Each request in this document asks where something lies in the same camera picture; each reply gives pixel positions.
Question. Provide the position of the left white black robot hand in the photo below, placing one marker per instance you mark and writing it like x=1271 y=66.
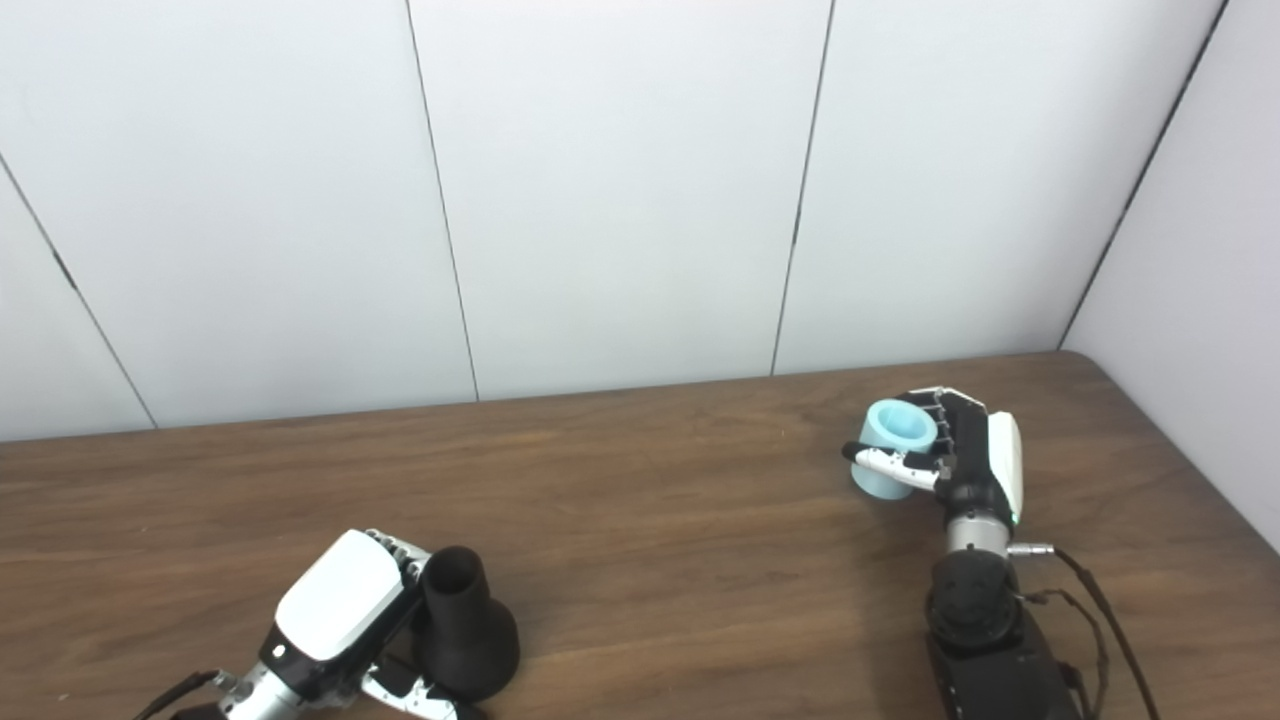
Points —
x=335 y=600

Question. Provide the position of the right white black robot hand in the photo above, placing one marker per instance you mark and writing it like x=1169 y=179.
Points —
x=985 y=455

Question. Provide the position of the black flared nozzle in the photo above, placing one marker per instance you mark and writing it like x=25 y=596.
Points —
x=462 y=625

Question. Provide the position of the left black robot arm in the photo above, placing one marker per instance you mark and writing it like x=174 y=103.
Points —
x=250 y=695

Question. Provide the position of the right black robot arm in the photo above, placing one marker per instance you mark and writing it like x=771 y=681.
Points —
x=985 y=630

